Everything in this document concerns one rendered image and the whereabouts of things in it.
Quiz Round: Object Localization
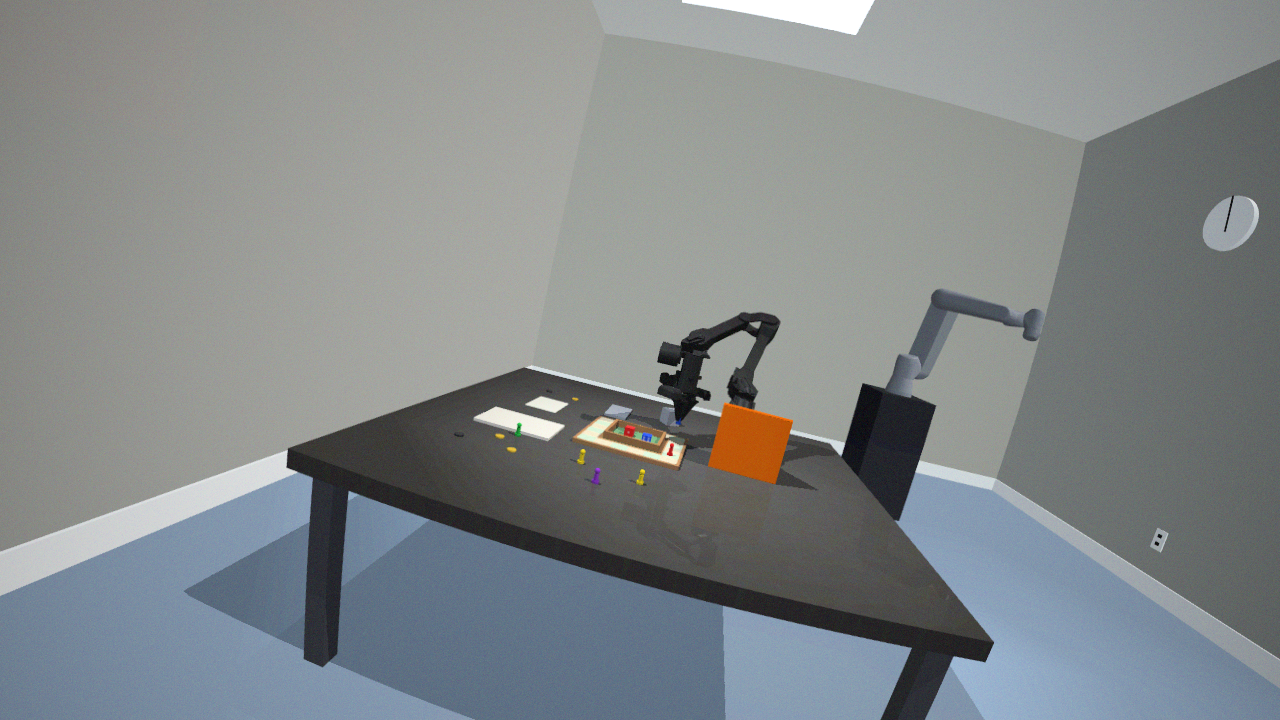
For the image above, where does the white rectangular sheet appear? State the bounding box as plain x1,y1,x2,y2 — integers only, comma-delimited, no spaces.
474,407,564,441

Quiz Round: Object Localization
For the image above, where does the white rectangular card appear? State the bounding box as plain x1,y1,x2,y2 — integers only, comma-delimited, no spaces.
526,397,568,413

